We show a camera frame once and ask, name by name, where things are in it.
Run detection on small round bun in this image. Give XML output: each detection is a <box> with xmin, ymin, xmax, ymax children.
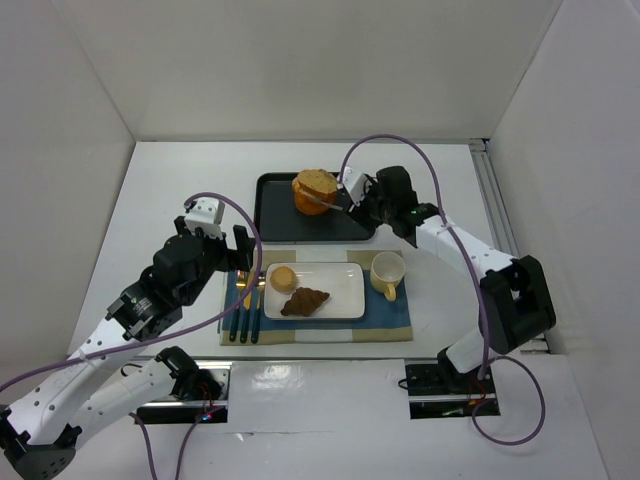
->
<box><xmin>270</xmin><ymin>266</ymin><xmax>297</xmax><ymax>293</ymax></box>

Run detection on metal serving tongs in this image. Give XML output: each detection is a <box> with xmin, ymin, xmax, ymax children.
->
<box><xmin>299</xmin><ymin>190</ymin><xmax>349</xmax><ymax>212</ymax></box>

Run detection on tan bread slice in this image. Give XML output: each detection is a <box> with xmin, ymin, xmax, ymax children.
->
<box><xmin>292</xmin><ymin>169</ymin><xmax>338</xmax><ymax>197</ymax></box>

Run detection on brown chocolate croissant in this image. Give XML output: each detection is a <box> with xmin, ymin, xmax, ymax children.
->
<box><xmin>280</xmin><ymin>287</ymin><xmax>330</xmax><ymax>317</ymax></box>

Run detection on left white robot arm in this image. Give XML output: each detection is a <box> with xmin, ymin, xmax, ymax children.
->
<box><xmin>1</xmin><ymin>214</ymin><xmax>260</xmax><ymax>479</ymax></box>

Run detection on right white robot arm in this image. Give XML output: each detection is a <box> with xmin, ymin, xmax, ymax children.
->
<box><xmin>339</xmin><ymin>166</ymin><xmax>556</xmax><ymax>377</ymax></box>

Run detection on stacked bread slices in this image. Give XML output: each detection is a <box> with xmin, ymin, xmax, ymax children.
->
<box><xmin>294</xmin><ymin>190</ymin><xmax>336</xmax><ymax>216</ymax></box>

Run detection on black baking tray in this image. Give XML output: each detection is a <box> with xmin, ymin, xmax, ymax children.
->
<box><xmin>254</xmin><ymin>172</ymin><xmax>375</xmax><ymax>243</ymax></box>

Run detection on yellow ceramic mug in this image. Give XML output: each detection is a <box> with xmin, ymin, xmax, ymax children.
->
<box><xmin>370</xmin><ymin>252</ymin><xmax>406</xmax><ymax>302</ymax></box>

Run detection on white rectangular plate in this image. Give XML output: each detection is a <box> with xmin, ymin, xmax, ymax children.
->
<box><xmin>262</xmin><ymin>262</ymin><xmax>365</xmax><ymax>321</ymax></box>

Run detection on blue beige placemat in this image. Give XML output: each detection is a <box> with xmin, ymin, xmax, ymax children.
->
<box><xmin>218</xmin><ymin>250</ymin><xmax>413</xmax><ymax>346</ymax></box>

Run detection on gold spoon green handle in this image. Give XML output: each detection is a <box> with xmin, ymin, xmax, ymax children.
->
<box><xmin>250</xmin><ymin>273</ymin><xmax>266</xmax><ymax>344</ymax></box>

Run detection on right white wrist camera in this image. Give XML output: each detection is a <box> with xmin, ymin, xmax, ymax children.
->
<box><xmin>336</xmin><ymin>166</ymin><xmax>370</xmax><ymax>212</ymax></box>

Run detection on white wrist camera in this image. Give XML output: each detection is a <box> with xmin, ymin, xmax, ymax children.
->
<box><xmin>182</xmin><ymin>197</ymin><xmax>224</xmax><ymax>240</ymax></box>
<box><xmin>336</xmin><ymin>166</ymin><xmax>370</xmax><ymax>212</ymax></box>

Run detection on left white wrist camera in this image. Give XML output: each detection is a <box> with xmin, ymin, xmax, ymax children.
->
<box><xmin>182</xmin><ymin>197</ymin><xmax>224</xmax><ymax>240</ymax></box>

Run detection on gold knife green handle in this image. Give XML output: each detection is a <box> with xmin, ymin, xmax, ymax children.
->
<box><xmin>240</xmin><ymin>270</ymin><xmax>255</xmax><ymax>344</ymax></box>

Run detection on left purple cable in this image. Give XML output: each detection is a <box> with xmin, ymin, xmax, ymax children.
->
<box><xmin>0</xmin><ymin>192</ymin><xmax>263</xmax><ymax>479</ymax></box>

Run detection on purple cable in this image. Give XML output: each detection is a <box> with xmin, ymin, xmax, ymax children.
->
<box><xmin>0</xmin><ymin>192</ymin><xmax>263</xmax><ymax>479</ymax></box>
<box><xmin>340</xmin><ymin>133</ymin><xmax>546</xmax><ymax>446</ymax></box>

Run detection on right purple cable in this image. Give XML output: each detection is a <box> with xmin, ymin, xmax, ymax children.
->
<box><xmin>340</xmin><ymin>133</ymin><xmax>546</xmax><ymax>446</ymax></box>

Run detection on aluminium frame rail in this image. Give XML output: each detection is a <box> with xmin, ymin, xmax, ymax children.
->
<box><xmin>469</xmin><ymin>137</ymin><xmax>551</xmax><ymax>355</ymax></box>

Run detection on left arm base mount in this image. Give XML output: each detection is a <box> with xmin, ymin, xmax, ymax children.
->
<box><xmin>136</xmin><ymin>361</ymin><xmax>231</xmax><ymax>425</ymax></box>

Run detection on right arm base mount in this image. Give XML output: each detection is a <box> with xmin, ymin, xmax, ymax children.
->
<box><xmin>397</xmin><ymin>361</ymin><xmax>501</xmax><ymax>420</ymax></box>

